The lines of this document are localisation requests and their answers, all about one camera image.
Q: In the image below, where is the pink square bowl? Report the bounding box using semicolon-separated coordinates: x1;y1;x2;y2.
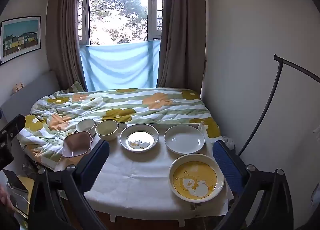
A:
62;131;93;158

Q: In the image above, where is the small white bowl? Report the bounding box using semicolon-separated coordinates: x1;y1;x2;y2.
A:
76;118;96;137

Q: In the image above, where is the cream green bowl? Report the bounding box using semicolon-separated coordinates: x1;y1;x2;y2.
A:
95;120;119;141

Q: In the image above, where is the yellow bear duck plate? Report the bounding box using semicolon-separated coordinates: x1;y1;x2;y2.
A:
168;154;225;203

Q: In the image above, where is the white duck deep plate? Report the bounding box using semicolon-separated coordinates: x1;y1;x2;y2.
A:
119;124;159;153

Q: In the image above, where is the plain white plate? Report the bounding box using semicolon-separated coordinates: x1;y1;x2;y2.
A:
164;125;205;155

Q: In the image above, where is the person's left hand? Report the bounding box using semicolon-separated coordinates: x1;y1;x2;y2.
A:
0;186;15;214

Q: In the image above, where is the grey headboard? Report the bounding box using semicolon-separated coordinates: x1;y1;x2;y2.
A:
1;71;60;122

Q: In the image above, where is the floral quilt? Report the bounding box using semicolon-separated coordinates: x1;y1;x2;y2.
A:
17;88;222;169

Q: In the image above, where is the floral white tablecloth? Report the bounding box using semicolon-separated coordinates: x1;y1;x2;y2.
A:
53;123;234;220

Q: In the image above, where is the white crumpled bag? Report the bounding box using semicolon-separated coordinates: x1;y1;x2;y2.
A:
223;136;235;150

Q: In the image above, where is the green patterned pillow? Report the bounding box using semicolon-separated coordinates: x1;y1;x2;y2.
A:
64;81;85;93

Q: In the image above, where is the framed townscape picture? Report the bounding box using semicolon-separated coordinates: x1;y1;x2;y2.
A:
1;16;41;65

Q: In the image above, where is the blue window cloth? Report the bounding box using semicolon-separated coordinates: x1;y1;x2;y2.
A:
80;40;160;91

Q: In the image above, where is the black lamp stand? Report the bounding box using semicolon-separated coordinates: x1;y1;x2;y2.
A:
238;54;320;157

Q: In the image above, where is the left brown curtain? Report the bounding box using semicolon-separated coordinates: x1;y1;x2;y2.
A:
46;0;87;89

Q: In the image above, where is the brown curtain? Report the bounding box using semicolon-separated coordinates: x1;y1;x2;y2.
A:
46;0;87;89
157;0;206;92

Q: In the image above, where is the right brown curtain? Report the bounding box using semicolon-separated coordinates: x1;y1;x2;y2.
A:
157;0;206;92

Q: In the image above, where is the window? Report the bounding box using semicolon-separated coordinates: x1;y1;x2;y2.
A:
78;0;163;46

